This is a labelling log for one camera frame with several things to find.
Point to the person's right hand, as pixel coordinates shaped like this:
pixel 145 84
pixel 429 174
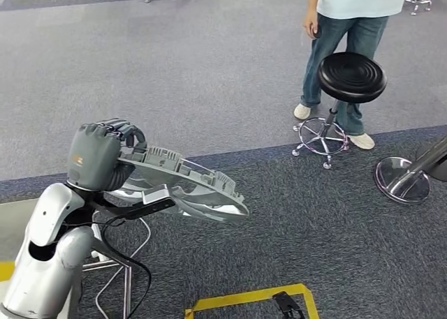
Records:
pixel 310 24

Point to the silver plastic wheel cover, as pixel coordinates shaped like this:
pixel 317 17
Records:
pixel 168 162

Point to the steel workbench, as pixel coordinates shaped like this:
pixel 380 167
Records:
pixel 13 224

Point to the chrome stanchion post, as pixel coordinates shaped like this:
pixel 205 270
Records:
pixel 402 180

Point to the black seat chrome stool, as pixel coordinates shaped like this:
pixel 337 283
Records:
pixel 351 76

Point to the black left wrist camera bracket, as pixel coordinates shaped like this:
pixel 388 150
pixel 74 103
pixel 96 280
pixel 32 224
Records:
pixel 140 210

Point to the small black handheld device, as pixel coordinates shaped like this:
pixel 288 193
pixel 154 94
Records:
pixel 318 32

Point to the yellow floor tape frame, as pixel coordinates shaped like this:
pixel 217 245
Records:
pixel 244 297

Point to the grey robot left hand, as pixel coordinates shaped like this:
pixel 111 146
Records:
pixel 90 159

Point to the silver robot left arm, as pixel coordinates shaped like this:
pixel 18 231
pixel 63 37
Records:
pixel 41 261

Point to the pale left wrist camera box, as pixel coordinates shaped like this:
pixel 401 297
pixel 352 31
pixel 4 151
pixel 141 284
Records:
pixel 155 194

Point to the wide yellow marking tape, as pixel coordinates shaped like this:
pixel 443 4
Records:
pixel 6 270

